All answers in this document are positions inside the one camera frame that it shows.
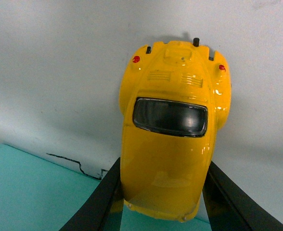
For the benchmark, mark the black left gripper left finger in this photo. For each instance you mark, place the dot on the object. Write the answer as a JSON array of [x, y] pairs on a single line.
[[103, 210]]

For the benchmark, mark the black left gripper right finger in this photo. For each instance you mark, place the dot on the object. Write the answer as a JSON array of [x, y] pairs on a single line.
[[229, 208]]

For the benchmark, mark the yellow beetle toy car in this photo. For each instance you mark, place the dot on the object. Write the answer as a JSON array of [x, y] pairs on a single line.
[[174, 98]]

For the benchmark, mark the turquoise plastic bin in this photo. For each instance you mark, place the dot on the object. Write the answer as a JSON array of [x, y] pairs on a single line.
[[37, 195]]

